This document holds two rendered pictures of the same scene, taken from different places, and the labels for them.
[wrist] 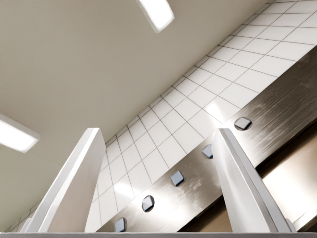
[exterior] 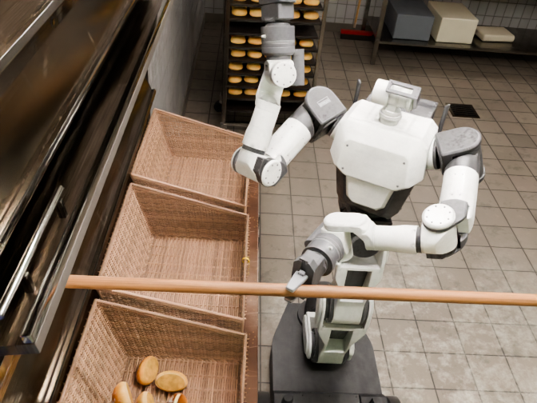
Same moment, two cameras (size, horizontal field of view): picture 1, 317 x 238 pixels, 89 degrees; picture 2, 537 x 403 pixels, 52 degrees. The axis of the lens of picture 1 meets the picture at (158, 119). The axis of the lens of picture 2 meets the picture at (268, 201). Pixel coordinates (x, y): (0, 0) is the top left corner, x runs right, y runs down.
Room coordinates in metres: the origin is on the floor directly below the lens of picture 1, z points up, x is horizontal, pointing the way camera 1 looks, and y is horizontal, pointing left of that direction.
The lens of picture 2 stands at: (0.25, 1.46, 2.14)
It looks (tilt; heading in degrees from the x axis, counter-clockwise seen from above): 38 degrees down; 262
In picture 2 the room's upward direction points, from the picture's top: 6 degrees clockwise
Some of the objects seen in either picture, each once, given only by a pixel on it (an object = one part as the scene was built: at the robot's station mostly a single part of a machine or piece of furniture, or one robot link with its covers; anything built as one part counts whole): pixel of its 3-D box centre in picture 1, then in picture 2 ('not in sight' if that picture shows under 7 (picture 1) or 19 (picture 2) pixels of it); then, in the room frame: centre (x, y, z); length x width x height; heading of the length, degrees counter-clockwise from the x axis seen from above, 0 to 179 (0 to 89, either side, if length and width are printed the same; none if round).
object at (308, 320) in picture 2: not in sight; (328, 336); (-0.28, 0.01, 0.28); 0.21 x 0.20 x 0.13; 86
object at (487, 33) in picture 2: not in sight; (493, 33); (-2.63, -3.74, 0.27); 0.34 x 0.26 x 0.07; 2
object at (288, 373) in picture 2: not in sight; (324, 355); (-0.28, 0.04, 0.19); 0.64 x 0.52 x 0.33; 86
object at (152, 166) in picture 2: not in sight; (196, 167); (0.28, -0.60, 0.72); 0.56 x 0.49 x 0.28; 85
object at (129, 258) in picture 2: not in sight; (182, 260); (0.33, 0.00, 0.72); 0.56 x 0.49 x 0.28; 85
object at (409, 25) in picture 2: not in sight; (407, 18); (-1.73, -3.80, 0.35); 0.50 x 0.36 x 0.24; 86
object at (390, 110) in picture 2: not in sight; (391, 98); (-0.26, 0.14, 1.47); 0.10 x 0.07 x 0.09; 150
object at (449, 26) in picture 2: not in sight; (449, 21); (-2.15, -3.77, 0.35); 0.50 x 0.36 x 0.24; 87
